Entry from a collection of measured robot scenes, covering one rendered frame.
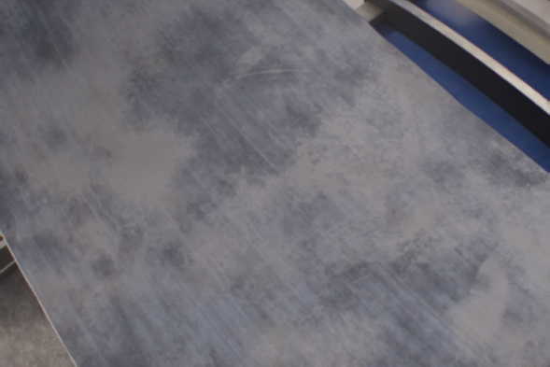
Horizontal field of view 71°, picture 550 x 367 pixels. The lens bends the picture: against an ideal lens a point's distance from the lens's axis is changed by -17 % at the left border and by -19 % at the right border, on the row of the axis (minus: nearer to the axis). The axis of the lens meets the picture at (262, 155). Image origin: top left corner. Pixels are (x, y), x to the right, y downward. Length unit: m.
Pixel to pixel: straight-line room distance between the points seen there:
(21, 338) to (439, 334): 2.20
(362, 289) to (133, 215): 0.32
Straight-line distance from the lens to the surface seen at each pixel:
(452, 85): 1.85
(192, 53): 0.72
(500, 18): 1.96
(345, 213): 0.60
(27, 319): 2.49
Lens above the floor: 1.95
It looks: 59 degrees down
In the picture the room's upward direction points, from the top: 16 degrees counter-clockwise
